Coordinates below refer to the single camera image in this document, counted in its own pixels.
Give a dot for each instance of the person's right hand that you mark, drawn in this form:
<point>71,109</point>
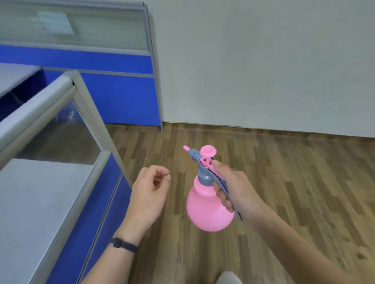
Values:
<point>240,193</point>

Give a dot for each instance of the person's left hand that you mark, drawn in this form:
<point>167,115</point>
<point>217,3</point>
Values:
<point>145,196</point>

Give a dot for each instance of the person's left thumb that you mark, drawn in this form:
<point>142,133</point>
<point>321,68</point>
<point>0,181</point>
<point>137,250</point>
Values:
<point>158,168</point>

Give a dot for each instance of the person's right thumb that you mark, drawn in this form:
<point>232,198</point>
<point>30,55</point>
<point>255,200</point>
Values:
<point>221,171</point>

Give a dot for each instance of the pink spray bottle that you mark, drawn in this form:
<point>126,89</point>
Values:
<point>206,207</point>

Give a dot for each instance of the person's left forearm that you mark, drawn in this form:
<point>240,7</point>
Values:
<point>114,263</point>

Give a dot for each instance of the person's right forearm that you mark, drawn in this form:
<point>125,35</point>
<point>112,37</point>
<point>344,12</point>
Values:
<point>293,248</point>

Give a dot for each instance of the black wristband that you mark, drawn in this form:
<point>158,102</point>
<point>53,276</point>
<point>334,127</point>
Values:
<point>124,244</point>

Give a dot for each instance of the blue partition with frosted glass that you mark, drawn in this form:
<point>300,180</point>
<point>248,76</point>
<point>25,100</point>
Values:
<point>117,87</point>

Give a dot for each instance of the blue partition with clear glass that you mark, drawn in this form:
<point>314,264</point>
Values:
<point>67,117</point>

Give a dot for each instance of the white shoe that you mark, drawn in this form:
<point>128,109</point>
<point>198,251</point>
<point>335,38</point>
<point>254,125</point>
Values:
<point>230,278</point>

